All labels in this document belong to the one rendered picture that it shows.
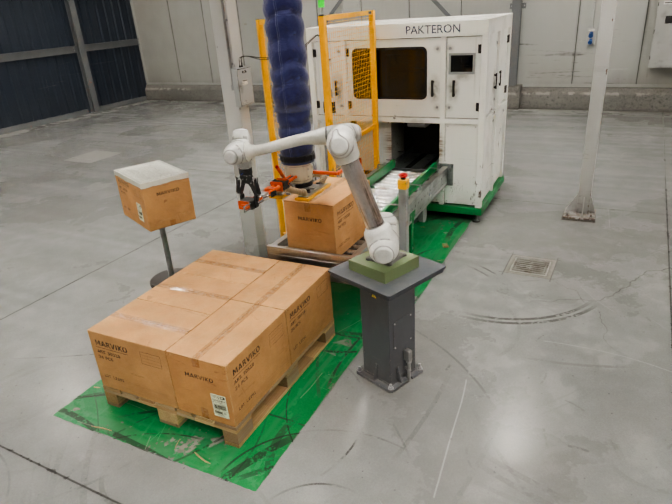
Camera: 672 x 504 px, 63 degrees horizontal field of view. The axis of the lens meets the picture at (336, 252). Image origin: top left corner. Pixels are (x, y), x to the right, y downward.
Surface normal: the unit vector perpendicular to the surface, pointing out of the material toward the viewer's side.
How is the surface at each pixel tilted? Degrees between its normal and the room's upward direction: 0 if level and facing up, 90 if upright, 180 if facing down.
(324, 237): 90
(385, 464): 0
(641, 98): 90
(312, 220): 90
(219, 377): 90
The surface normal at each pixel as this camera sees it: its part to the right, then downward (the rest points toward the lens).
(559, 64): -0.46, 0.39
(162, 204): 0.62, 0.29
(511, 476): -0.07, -0.91
